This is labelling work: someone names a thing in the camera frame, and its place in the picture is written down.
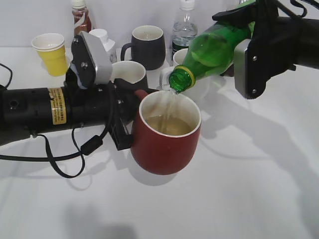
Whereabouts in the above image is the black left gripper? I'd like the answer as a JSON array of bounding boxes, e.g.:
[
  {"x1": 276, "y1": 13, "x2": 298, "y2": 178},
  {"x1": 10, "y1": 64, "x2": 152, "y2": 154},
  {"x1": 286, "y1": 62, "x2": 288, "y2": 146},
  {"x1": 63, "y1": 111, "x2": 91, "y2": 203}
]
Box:
[{"x1": 65, "y1": 68, "x2": 148, "y2": 151}]

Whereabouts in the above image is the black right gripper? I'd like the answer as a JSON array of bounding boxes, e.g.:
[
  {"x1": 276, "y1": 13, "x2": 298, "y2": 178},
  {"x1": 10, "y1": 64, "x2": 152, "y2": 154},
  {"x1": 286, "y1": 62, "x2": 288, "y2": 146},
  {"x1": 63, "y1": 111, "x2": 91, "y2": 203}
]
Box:
[{"x1": 211, "y1": 0, "x2": 304, "y2": 83}]

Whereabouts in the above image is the red ceramic mug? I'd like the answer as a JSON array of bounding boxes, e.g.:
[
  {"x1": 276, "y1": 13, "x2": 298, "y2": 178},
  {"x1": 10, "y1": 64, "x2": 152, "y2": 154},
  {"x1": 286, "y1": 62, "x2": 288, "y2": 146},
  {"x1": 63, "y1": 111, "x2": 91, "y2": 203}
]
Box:
[{"x1": 131, "y1": 90, "x2": 202, "y2": 175}]

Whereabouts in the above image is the green plastic soda bottle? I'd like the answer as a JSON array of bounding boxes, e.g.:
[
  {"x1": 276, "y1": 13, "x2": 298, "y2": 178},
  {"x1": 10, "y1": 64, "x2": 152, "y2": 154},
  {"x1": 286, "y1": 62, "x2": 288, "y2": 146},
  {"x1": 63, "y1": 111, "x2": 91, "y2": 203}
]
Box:
[{"x1": 168, "y1": 21, "x2": 252, "y2": 93}]

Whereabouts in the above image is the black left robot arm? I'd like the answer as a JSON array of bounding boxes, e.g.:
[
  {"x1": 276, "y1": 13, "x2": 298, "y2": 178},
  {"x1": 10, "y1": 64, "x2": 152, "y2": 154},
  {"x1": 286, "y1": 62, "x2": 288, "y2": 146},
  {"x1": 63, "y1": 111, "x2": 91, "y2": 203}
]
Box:
[{"x1": 0, "y1": 69, "x2": 148, "y2": 150}]

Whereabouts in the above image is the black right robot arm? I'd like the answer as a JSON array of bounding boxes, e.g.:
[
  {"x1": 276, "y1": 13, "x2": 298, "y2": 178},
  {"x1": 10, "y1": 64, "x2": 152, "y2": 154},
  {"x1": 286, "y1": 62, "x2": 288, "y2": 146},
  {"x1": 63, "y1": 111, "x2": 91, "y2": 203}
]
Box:
[{"x1": 212, "y1": 0, "x2": 319, "y2": 93}]

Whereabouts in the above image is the yellow paper cup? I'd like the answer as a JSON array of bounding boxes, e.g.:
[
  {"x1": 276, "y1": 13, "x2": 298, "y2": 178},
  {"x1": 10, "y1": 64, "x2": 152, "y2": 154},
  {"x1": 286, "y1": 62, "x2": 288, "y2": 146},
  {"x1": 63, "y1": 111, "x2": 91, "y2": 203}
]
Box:
[{"x1": 31, "y1": 33, "x2": 68, "y2": 77}]

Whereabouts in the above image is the clear water bottle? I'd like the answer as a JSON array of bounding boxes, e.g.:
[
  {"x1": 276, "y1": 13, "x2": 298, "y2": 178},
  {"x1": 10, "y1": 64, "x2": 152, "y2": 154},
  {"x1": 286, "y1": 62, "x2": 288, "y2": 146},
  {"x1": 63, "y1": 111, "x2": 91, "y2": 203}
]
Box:
[{"x1": 171, "y1": 0, "x2": 198, "y2": 59}]

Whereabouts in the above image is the black mug front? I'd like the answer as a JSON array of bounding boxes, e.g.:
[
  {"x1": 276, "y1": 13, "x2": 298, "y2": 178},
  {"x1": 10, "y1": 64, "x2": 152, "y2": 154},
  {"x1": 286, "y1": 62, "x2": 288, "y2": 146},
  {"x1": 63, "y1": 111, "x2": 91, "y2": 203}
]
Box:
[{"x1": 110, "y1": 61, "x2": 149, "y2": 89}]

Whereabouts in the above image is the white ceramic mug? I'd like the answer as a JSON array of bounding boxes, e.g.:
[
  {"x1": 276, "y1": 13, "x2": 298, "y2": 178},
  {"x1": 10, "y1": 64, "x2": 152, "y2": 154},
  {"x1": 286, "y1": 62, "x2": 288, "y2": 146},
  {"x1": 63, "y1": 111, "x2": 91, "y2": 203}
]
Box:
[{"x1": 157, "y1": 48, "x2": 210, "y2": 102}]

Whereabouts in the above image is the dark mug rear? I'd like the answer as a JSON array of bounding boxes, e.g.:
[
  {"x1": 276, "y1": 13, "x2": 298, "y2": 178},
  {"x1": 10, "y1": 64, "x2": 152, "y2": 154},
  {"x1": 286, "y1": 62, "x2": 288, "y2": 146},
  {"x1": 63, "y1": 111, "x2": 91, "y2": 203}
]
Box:
[{"x1": 120, "y1": 25, "x2": 166, "y2": 71}]

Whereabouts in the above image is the white yogurt drink bottle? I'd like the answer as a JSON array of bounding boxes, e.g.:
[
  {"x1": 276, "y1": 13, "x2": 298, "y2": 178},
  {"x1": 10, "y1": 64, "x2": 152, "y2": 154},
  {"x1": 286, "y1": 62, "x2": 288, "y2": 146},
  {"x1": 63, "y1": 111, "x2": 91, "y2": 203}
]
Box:
[{"x1": 89, "y1": 28, "x2": 117, "y2": 63}]

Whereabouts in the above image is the brown coffee drink bottle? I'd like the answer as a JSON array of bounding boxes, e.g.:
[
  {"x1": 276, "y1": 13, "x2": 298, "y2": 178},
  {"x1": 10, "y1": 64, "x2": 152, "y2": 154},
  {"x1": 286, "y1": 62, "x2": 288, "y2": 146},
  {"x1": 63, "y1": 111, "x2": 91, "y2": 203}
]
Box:
[{"x1": 71, "y1": 0, "x2": 92, "y2": 35}]

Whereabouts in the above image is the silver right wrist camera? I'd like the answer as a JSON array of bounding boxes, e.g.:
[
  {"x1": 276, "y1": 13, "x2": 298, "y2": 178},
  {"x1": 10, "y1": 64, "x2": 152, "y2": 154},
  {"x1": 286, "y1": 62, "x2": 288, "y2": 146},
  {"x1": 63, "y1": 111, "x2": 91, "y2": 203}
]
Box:
[{"x1": 233, "y1": 39, "x2": 266, "y2": 100}]

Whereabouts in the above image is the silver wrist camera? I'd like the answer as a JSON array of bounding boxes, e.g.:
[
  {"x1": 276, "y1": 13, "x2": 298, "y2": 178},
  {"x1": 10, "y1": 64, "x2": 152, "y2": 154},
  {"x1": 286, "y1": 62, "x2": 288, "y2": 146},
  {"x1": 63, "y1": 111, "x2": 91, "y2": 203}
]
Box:
[
  {"x1": 70, "y1": 31, "x2": 112, "y2": 90},
  {"x1": 233, "y1": 39, "x2": 266, "y2": 100}
]

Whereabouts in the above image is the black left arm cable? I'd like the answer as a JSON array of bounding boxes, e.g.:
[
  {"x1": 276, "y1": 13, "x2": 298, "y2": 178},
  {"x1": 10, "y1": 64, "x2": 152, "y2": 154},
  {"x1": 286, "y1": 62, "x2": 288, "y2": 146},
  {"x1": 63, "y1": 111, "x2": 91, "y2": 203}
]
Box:
[{"x1": 0, "y1": 63, "x2": 110, "y2": 178}]

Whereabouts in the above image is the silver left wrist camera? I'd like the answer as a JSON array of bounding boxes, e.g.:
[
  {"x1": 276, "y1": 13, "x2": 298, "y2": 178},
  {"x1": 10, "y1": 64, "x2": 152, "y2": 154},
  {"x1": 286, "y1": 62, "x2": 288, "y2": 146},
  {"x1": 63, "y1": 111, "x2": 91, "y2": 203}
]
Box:
[{"x1": 70, "y1": 31, "x2": 112, "y2": 90}]

